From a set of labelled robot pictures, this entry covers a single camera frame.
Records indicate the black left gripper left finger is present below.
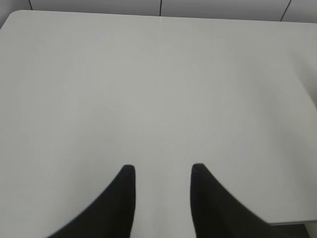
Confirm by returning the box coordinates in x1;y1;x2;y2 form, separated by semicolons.
50;165;136;238

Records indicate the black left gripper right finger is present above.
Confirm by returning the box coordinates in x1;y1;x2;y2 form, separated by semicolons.
191;164;309;238

